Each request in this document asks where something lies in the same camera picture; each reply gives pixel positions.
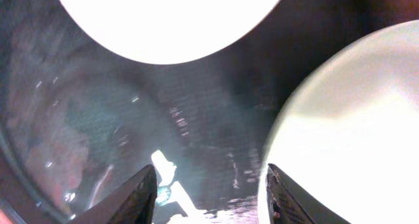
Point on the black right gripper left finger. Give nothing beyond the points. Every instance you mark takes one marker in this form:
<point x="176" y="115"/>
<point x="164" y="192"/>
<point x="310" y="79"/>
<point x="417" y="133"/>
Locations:
<point x="132" y="203"/>

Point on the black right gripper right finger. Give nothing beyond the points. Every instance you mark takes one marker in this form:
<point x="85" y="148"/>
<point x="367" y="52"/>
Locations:
<point x="289" y="203"/>

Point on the mint green plate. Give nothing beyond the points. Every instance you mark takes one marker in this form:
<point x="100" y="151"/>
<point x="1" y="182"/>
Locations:
<point x="348" y="135"/>

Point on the white plate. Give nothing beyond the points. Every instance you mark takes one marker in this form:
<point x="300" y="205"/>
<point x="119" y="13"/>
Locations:
<point x="167" y="31"/>

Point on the black round tray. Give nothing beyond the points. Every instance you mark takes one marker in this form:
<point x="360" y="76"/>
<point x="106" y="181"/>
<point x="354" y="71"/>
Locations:
<point x="77" y="120"/>

